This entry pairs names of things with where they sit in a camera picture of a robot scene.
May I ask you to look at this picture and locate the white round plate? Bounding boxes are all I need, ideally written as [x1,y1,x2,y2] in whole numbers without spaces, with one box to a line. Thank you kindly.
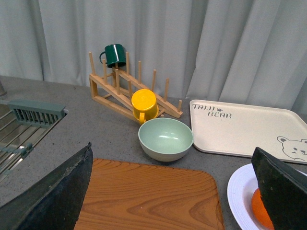
[227,163,307,230]

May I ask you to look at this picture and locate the orange mandarin fruit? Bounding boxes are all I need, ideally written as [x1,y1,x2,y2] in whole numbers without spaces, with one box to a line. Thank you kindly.
[251,188,274,230]

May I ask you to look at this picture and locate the yellow mug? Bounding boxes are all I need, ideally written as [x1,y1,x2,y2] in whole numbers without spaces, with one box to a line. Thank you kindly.
[131,89,159,125]

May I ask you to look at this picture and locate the light green bowl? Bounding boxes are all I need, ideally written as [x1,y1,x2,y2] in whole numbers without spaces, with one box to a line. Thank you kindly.
[138,118,194,162]

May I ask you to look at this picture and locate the wooden dish rack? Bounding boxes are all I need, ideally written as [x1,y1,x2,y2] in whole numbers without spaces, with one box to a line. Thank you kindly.
[88,51,183,123]

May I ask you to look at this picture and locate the dark green mug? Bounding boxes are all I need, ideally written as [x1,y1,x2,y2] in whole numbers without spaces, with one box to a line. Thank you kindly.
[99,44,127,68]

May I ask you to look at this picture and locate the cream bear tray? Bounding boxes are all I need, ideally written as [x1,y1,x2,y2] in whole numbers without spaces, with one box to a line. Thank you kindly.
[189,100,307,164]

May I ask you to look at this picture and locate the wooden cutting board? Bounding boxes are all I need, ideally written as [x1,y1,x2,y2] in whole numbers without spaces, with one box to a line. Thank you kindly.
[75,159,224,230]

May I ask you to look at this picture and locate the grey curtain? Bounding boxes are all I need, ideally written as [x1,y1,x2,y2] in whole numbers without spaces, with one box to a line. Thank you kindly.
[0,0,307,114]

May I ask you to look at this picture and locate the green sink drain rack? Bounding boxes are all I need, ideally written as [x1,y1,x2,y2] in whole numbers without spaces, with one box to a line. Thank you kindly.
[0,99,67,181]

